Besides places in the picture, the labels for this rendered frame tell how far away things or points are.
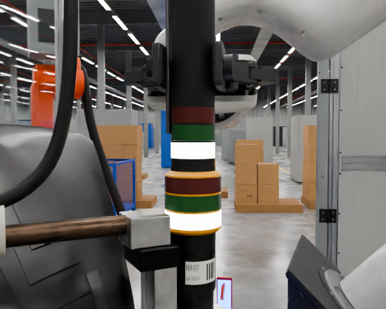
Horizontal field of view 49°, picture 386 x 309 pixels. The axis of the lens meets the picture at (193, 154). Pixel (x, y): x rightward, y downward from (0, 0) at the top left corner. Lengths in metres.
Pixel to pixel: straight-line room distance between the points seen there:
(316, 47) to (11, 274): 0.42
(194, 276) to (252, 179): 7.51
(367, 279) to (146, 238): 0.71
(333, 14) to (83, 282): 0.40
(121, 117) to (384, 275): 10.14
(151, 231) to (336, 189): 1.89
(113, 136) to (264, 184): 3.04
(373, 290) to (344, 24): 0.58
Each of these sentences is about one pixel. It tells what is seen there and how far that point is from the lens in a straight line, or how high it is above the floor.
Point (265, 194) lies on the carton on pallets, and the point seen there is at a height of 0.31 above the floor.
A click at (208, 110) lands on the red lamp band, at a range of 0.31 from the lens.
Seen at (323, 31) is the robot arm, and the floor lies 1.54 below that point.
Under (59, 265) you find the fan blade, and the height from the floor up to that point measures 1.32.
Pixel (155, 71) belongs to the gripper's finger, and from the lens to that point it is 0.31.
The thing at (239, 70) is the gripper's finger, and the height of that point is 1.47.
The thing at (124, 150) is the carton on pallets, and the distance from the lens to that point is 8.27.
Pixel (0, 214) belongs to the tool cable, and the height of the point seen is 1.37.
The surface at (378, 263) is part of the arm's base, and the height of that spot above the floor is 1.16.
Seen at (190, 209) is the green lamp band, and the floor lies 1.37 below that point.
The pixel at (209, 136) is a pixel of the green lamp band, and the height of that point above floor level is 1.42.
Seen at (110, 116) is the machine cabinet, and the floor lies 1.86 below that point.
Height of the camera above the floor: 1.42
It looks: 3 degrees down
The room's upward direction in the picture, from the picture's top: straight up
